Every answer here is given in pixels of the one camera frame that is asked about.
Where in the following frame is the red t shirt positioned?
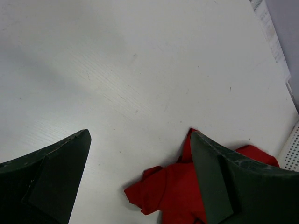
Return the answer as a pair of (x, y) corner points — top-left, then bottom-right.
(124, 128), (289, 224)

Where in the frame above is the white perforated plastic basket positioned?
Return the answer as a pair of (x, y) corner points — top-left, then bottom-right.
(278, 122), (299, 172)

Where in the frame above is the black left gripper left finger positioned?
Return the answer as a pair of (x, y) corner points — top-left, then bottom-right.
(0, 129), (92, 224)

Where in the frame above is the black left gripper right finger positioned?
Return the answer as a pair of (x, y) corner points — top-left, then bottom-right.
(190, 132), (299, 224)

